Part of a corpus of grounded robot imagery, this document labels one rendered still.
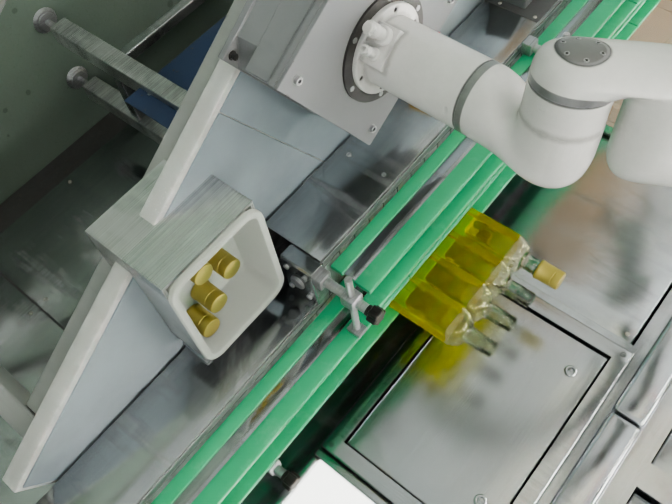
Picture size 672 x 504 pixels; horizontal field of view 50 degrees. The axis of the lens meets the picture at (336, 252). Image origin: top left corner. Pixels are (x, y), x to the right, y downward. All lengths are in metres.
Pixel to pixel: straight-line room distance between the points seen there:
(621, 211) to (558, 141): 0.78
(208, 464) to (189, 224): 0.38
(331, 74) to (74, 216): 0.92
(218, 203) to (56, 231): 0.77
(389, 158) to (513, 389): 0.46
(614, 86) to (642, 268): 0.77
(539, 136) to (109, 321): 0.61
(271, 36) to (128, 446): 0.64
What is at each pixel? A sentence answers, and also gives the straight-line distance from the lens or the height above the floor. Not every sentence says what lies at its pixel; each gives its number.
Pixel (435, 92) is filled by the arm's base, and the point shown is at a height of 0.99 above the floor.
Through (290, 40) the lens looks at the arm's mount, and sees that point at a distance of 0.89.
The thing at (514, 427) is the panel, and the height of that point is 1.22.
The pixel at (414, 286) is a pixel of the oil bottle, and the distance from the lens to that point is 1.23.
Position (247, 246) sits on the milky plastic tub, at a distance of 1.10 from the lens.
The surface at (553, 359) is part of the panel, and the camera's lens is 1.37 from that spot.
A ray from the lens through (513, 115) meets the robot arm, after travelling 0.88.
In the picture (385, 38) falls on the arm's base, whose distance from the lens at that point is 0.93.
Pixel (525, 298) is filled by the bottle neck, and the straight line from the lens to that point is 1.26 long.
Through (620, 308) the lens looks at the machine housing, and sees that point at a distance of 1.48.
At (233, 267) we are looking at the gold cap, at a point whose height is 0.81.
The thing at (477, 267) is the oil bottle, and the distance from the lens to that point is 1.26.
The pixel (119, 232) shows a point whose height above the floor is 0.72.
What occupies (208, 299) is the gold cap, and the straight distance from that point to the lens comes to 1.08.
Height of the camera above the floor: 1.34
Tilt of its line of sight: 24 degrees down
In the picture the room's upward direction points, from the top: 123 degrees clockwise
